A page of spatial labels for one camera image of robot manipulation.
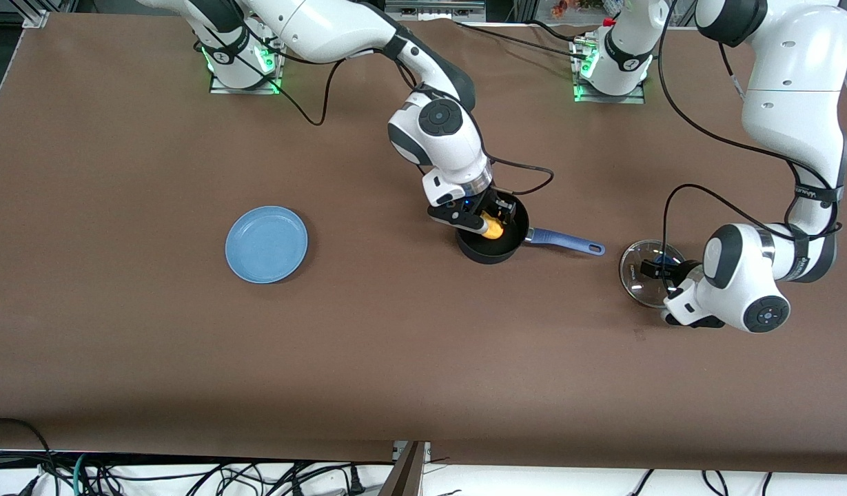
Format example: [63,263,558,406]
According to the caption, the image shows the glass lid with blue knob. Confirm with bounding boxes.
[619,238,687,308]

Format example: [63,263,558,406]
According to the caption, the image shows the grey metal box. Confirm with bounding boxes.
[385,0,487,21]

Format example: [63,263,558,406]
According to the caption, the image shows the orange background objects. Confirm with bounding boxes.
[550,0,604,19]

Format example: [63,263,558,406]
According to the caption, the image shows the blue round plate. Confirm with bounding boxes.
[225,206,309,285]

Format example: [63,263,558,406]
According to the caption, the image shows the black pot with blue handle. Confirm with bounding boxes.
[454,192,606,265]

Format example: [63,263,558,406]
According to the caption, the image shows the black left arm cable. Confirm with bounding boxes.
[656,0,846,280]

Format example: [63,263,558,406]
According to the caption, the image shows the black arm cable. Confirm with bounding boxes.
[236,14,555,196]
[656,0,846,280]

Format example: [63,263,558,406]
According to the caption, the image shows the black cable across table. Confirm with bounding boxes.
[453,19,588,59]

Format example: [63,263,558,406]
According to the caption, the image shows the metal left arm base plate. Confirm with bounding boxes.
[572,38,646,105]

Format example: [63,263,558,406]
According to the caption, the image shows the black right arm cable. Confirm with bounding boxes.
[236,14,555,196]

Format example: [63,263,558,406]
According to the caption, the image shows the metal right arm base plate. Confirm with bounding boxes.
[209,33,284,96]

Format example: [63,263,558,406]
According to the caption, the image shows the aluminium profile post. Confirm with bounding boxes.
[380,441,432,496]

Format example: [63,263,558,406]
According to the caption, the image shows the black cable with plug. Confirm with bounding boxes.
[285,463,366,495]

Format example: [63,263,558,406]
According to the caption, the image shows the black looped floor cable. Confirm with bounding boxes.
[0,417,57,496]

